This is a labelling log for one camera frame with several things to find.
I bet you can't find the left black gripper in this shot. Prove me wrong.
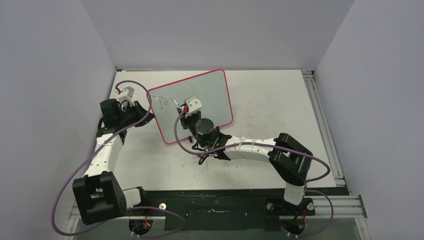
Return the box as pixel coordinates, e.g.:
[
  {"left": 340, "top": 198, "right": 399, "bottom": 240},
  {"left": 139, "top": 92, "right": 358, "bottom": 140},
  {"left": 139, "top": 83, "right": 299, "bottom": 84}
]
[{"left": 118, "top": 100, "right": 155, "bottom": 128}]

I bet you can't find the pink framed whiteboard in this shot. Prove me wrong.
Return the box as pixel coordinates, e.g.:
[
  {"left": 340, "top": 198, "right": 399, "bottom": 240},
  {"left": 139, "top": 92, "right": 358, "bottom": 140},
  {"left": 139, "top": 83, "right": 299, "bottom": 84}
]
[{"left": 149, "top": 69, "right": 234, "bottom": 145}]

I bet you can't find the white whiteboard marker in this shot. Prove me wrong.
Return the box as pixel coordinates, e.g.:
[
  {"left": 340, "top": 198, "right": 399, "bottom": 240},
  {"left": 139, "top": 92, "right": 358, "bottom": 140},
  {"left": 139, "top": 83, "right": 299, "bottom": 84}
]
[{"left": 172, "top": 99, "right": 182, "bottom": 110}]

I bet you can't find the red marker cap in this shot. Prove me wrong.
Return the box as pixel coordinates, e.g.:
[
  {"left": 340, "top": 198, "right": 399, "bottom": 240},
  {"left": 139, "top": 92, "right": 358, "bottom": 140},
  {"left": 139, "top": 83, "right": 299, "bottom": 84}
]
[{"left": 198, "top": 155, "right": 207, "bottom": 165}]

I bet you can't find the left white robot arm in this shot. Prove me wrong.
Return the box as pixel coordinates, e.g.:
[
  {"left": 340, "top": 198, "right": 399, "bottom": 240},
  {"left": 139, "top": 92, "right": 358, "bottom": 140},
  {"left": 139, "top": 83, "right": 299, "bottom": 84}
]
[{"left": 72, "top": 98, "right": 155, "bottom": 225}]

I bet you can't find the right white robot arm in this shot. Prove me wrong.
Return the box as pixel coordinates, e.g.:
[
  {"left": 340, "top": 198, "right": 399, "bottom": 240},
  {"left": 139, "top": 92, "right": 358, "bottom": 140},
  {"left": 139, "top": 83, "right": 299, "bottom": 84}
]
[{"left": 175, "top": 113, "right": 313, "bottom": 214}]

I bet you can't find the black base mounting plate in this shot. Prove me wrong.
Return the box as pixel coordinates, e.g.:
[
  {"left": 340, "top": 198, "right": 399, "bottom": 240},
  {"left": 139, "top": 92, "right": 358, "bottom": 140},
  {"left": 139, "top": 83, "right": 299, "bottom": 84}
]
[{"left": 127, "top": 188, "right": 316, "bottom": 232}]

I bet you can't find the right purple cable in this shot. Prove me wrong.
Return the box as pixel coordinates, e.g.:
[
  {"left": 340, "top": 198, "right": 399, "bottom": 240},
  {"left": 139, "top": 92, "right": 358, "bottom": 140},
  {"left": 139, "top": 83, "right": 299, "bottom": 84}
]
[{"left": 173, "top": 110, "right": 335, "bottom": 239}]

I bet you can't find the purple cable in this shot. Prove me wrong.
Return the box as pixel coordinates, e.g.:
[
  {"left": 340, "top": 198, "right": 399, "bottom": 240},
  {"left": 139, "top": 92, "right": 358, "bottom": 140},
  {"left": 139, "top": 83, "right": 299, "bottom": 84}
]
[
  {"left": 50, "top": 79, "right": 188, "bottom": 239},
  {"left": 173, "top": 110, "right": 335, "bottom": 239}
]

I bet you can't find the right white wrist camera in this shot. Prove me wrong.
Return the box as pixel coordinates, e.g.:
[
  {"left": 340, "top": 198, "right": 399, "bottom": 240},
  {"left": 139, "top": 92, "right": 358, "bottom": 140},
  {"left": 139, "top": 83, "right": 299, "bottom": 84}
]
[{"left": 184, "top": 95, "right": 203, "bottom": 118}]

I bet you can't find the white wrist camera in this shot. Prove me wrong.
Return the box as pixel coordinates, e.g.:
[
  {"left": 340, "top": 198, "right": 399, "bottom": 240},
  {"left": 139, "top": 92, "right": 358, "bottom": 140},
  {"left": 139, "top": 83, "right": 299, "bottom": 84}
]
[
  {"left": 117, "top": 86, "right": 135, "bottom": 105},
  {"left": 184, "top": 95, "right": 203, "bottom": 118}
]

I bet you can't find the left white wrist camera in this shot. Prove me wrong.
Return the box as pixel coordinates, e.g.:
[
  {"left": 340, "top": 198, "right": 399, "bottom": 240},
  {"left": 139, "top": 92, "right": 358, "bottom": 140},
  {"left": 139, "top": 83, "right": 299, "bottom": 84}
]
[{"left": 117, "top": 86, "right": 135, "bottom": 105}]

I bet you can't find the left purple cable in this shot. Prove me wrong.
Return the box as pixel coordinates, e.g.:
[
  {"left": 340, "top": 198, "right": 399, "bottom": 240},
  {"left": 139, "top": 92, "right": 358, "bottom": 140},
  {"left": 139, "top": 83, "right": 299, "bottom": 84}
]
[{"left": 50, "top": 79, "right": 188, "bottom": 239}]

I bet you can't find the right aluminium rail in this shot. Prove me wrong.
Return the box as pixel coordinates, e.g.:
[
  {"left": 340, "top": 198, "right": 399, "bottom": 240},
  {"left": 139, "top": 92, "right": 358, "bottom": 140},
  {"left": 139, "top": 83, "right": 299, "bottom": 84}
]
[{"left": 301, "top": 70, "right": 346, "bottom": 187}]

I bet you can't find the aluminium rail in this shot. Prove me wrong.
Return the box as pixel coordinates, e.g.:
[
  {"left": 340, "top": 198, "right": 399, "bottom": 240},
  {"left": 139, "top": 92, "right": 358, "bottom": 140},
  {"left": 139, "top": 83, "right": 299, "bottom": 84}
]
[
  {"left": 68, "top": 195, "right": 368, "bottom": 220},
  {"left": 301, "top": 70, "right": 346, "bottom": 187}
]

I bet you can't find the front aluminium rail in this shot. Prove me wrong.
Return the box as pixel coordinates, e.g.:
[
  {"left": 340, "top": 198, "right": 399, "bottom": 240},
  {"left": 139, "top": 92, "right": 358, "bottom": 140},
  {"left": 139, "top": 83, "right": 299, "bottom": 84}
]
[{"left": 68, "top": 195, "right": 368, "bottom": 220}]

